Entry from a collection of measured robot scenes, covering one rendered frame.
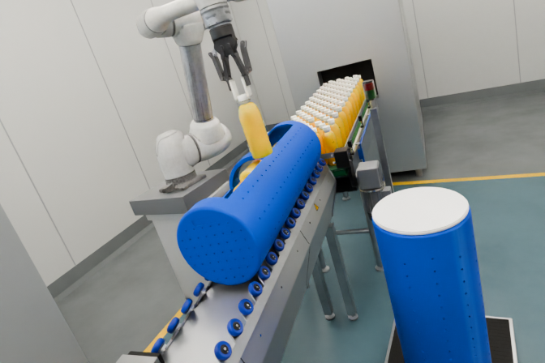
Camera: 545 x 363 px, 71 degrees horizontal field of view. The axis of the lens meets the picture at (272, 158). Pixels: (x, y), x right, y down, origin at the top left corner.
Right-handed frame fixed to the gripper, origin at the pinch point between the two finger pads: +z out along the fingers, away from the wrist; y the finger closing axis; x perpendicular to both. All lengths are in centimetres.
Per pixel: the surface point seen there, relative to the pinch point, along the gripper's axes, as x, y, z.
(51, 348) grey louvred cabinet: 0, -163, 107
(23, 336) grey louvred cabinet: -8, -163, 90
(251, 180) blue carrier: -5.5, -4.2, 29.7
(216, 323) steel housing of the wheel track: -38, -13, 60
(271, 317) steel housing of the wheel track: -29, 0, 66
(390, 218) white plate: -7, 37, 49
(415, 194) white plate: 7, 45, 49
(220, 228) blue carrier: -26.2, -8.4, 36.0
